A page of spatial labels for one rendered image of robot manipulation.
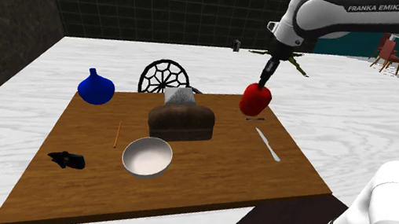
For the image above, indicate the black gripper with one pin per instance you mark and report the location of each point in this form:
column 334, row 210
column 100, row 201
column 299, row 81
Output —
column 280, row 52

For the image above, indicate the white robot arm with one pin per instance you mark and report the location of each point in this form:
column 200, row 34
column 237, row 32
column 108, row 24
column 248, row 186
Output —
column 390, row 214

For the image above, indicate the green spiky plant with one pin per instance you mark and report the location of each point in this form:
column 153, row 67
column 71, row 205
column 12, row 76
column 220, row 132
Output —
column 298, row 65

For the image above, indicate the small dark box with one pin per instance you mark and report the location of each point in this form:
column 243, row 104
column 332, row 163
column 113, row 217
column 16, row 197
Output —
column 236, row 45

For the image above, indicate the red rounded container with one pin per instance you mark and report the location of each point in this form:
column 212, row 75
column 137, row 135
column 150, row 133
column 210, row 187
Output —
column 253, row 101

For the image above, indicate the small dark pen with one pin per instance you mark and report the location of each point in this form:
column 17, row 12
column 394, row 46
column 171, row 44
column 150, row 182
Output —
column 255, row 119

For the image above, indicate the silver table knife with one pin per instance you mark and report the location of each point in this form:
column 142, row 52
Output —
column 267, row 144

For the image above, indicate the red wooden chair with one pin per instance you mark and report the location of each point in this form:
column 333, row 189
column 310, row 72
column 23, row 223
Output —
column 389, row 53

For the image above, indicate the black web-back chair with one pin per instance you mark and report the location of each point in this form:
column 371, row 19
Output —
column 164, row 77

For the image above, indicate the brown tissue box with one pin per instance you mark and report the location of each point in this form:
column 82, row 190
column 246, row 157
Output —
column 180, row 122

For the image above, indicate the wooden table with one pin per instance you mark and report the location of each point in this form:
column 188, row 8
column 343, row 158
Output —
column 215, row 168

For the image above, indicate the white bowl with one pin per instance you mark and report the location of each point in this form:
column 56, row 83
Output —
column 147, row 157

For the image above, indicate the orange pencil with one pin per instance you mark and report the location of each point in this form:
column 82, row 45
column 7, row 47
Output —
column 117, row 134

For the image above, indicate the blue round vase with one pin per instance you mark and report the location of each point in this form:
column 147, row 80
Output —
column 96, row 90

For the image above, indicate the black crumpled object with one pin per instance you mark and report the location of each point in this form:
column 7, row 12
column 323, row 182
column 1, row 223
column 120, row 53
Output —
column 69, row 160

